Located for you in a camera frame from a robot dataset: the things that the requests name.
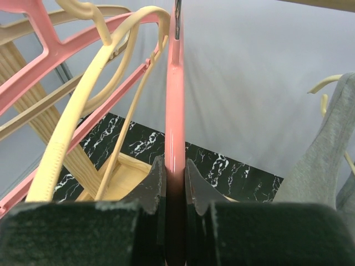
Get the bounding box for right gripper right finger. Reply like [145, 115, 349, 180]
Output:
[185, 160, 354, 265]

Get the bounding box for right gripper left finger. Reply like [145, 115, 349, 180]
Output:
[1, 156, 166, 265]

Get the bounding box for wooden hanger with blue top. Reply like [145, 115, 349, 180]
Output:
[26, 1, 170, 202]

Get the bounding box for pink hanger with green top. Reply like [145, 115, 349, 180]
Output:
[165, 1, 186, 265]

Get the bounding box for grey tank top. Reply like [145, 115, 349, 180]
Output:
[273, 73, 354, 208]

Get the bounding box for cream hanger with grey top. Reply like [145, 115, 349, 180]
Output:
[307, 74, 355, 177]

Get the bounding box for pink hanger with striped top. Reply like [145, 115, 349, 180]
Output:
[0, 0, 164, 218]

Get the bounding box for light wooden hanger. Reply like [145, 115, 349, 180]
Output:
[1, 5, 130, 140]

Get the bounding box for wooden clothes rack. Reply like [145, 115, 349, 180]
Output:
[1, 1, 354, 205]

